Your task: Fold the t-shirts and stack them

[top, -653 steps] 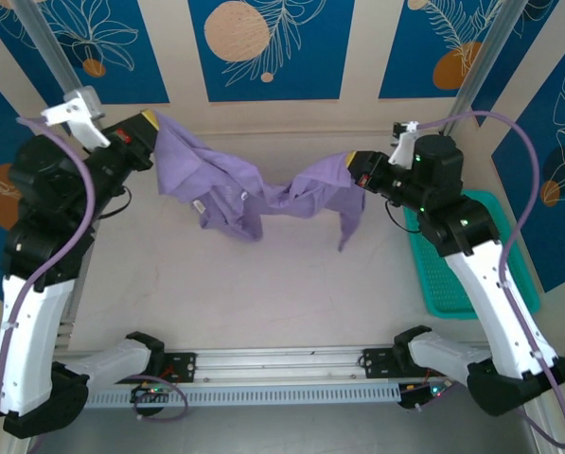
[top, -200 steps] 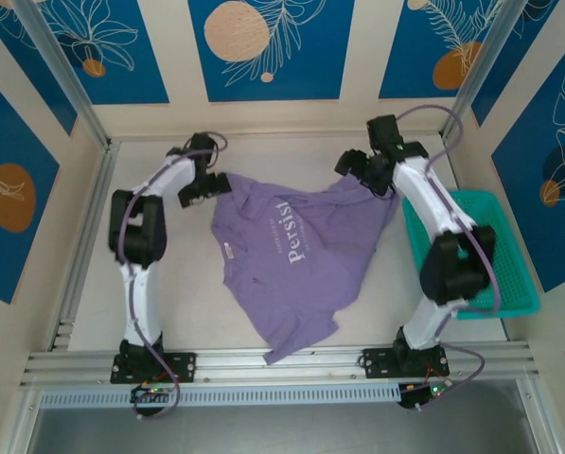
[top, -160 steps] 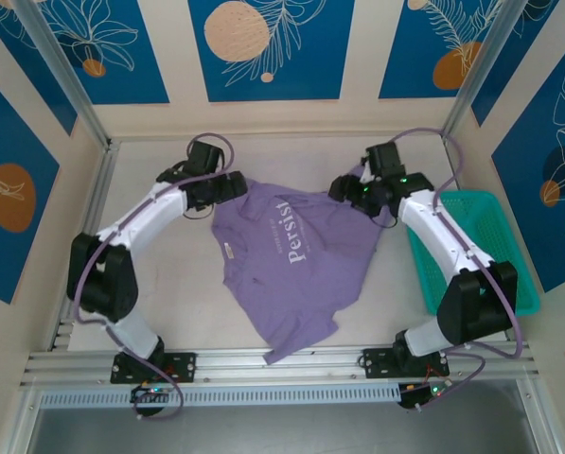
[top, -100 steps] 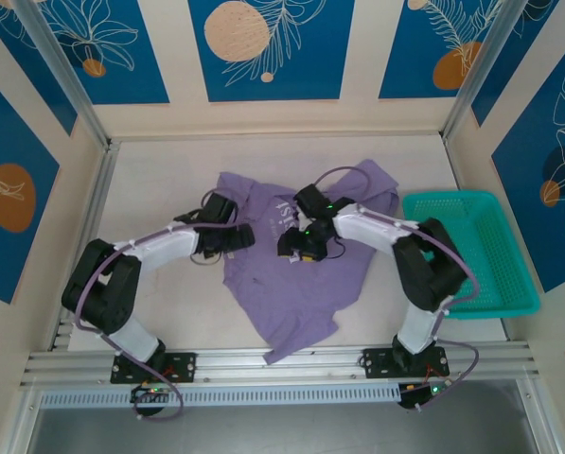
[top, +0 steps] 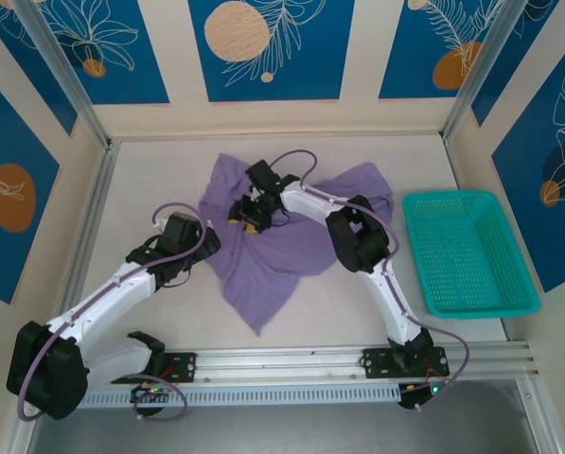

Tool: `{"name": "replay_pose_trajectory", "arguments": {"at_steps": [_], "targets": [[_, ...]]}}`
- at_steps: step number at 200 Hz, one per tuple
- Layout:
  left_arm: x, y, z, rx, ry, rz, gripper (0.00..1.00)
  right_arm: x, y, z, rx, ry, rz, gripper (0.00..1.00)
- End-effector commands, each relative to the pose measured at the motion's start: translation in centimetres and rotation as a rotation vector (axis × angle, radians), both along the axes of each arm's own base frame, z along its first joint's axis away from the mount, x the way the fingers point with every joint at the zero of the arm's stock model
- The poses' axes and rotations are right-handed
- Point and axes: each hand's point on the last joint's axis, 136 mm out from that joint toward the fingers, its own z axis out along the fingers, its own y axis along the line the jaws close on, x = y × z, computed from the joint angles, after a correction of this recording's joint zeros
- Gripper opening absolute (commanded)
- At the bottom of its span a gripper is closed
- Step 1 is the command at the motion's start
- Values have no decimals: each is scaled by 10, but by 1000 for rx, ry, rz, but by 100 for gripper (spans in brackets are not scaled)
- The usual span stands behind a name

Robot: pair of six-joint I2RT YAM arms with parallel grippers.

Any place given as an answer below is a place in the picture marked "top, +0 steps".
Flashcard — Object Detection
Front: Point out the teal plastic basket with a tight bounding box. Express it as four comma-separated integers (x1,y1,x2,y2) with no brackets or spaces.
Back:
401,190,542,320

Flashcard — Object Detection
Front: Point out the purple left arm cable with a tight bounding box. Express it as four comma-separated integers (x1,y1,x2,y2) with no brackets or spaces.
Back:
17,201,213,422

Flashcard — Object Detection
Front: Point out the grey slotted cable duct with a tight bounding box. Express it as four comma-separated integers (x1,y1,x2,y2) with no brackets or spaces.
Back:
76,381,402,409

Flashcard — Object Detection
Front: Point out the blue floral wall panel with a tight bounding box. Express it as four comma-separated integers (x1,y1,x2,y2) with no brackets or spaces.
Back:
470,0,565,128
491,44,565,293
26,0,170,106
0,65,62,306
188,0,357,103
0,0,79,137
379,0,505,100

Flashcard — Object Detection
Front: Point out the purple t-shirt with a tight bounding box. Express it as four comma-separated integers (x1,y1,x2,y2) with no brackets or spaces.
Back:
198,152,396,338

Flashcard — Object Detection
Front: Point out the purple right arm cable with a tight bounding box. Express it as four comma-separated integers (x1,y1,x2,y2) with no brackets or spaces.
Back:
268,148,470,412

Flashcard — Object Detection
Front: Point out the aluminium frame post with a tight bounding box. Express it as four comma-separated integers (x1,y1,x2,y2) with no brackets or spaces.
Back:
11,0,112,148
0,406,44,454
442,0,524,143
516,377,565,454

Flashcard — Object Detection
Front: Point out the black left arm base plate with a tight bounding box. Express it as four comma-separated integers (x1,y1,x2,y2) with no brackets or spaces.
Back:
161,351,198,383

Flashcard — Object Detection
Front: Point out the aluminium mounting rail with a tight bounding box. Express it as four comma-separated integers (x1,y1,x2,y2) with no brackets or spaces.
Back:
85,340,535,387

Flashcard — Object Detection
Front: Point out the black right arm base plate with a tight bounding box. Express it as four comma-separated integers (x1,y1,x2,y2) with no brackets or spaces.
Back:
362,346,451,380

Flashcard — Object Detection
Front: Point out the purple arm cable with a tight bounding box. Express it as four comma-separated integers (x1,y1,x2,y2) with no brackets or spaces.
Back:
17,201,213,422
268,148,470,412

